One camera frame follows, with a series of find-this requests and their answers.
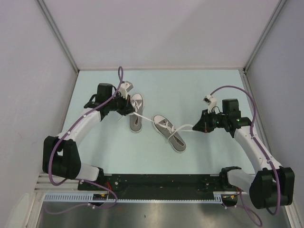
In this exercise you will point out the grey canvas sneaker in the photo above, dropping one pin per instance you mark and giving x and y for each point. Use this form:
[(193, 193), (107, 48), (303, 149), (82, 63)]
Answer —
[(176, 141), (135, 121)]

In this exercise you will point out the aluminium corner post left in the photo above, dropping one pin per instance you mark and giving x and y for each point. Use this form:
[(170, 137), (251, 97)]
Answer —
[(57, 34)]

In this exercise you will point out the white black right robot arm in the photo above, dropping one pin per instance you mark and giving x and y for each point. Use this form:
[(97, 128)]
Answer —
[(272, 185)]

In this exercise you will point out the white slotted cable duct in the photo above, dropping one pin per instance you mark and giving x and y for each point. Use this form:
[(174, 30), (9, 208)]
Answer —
[(103, 197)]

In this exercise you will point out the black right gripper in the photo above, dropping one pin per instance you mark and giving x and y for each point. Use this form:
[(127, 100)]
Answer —
[(203, 124)]

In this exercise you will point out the aluminium frame rail front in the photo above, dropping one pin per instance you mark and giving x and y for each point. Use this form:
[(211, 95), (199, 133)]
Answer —
[(260, 181)]

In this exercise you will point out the white shoelace of sneaker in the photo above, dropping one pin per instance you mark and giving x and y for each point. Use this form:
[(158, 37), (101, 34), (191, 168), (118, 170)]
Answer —
[(180, 129), (138, 105)]

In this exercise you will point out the aluminium corner post right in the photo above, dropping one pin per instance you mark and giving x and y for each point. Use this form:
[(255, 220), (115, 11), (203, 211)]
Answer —
[(271, 22)]

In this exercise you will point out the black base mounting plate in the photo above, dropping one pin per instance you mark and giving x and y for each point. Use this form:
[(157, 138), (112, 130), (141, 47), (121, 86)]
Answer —
[(166, 186)]

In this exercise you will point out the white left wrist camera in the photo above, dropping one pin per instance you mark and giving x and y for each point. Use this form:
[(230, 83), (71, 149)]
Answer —
[(125, 88)]

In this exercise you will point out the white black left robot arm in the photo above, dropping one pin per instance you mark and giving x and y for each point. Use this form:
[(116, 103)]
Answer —
[(60, 153)]

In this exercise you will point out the aluminium corner post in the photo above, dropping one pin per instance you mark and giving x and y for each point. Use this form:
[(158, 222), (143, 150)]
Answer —
[(57, 34), (271, 22)]

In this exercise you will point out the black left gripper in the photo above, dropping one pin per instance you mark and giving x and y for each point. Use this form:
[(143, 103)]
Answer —
[(127, 108)]

